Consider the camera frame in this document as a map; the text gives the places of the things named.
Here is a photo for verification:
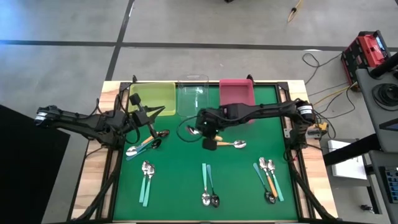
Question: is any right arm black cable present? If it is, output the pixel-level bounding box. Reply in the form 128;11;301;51
176;116;205;143

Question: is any green table mat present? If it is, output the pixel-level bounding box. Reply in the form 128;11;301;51
113;85;299;222

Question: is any clear plastic bin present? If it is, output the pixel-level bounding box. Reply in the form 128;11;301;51
177;74;210;118

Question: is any hanging yellow cable with plug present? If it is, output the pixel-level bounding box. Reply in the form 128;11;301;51
286;0;305;24

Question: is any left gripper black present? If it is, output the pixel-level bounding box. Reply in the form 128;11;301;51
129;93;166;139

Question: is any black keyboard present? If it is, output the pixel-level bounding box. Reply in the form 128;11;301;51
384;167;398;203

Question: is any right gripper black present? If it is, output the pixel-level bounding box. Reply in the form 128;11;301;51
195;105;227;152

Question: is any white box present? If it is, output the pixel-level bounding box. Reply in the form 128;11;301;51
326;139;368;180

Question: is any coiled black cable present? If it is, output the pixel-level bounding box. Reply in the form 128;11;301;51
371;83;398;112

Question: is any pink plastic bin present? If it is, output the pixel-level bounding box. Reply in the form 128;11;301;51
219;78;256;124

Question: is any black floor panel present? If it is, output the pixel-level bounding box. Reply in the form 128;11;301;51
0;104;71;224

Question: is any silver spoon orange handle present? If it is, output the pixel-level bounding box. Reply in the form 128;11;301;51
125;135;155;157
259;156;279;198
216;139;248;149
185;125;224;141

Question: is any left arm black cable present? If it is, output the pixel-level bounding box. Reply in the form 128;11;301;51
92;93;124;116

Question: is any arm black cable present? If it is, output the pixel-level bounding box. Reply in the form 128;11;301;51
176;116;205;143
92;93;124;116

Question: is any yellow-green plastic bin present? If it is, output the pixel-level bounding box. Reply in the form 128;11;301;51
128;82;177;117

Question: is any black aluminium table frame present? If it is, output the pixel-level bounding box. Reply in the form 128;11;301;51
70;74;338;224

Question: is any yellow floor cable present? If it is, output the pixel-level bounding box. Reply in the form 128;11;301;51
312;82;358;106

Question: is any yellow and black clamp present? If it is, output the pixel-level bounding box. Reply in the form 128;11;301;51
306;121;330;139

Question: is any dark tablet screen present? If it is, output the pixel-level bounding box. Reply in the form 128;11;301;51
378;117;398;132

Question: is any grey keyboard desk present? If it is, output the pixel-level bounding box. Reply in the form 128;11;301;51
368;149;398;224

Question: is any red and black toolbox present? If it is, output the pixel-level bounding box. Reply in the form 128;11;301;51
340;30;391;93

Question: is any black floor cable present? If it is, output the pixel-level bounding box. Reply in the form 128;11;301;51
302;52;357;121

